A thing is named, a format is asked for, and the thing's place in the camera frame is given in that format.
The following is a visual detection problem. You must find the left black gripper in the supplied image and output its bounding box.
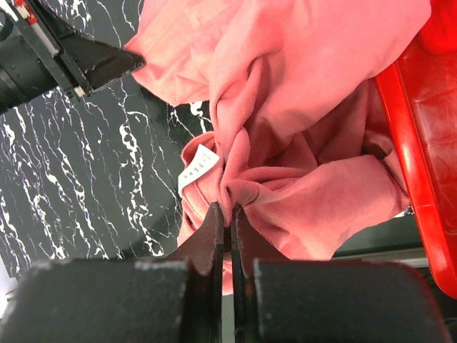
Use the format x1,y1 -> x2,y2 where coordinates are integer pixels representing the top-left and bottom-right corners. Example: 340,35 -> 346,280
10,1 -> 146,100

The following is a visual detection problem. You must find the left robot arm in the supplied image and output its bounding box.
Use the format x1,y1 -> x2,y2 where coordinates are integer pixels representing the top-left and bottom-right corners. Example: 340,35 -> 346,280
1,1 -> 146,113

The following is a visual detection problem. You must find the red plastic bin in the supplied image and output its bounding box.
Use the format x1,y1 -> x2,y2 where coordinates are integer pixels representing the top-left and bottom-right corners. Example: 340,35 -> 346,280
376,39 -> 456,297

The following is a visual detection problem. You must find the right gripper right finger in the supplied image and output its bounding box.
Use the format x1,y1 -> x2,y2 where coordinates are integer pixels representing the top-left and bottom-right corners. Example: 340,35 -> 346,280
231,204 -> 286,342

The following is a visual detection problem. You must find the salmon pink t shirt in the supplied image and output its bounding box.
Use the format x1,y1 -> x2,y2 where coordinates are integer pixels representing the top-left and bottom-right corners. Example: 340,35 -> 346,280
123,0 -> 433,297

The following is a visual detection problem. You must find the black marble pattern mat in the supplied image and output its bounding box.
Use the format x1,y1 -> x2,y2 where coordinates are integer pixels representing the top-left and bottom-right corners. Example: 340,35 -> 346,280
0,0 -> 229,279

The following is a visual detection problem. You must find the red t shirt in bin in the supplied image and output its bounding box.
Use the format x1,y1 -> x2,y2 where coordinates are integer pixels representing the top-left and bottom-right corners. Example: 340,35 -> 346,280
418,0 -> 457,54

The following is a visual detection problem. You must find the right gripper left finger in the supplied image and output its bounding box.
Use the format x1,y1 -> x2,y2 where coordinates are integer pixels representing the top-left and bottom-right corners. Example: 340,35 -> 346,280
167,202 -> 224,342

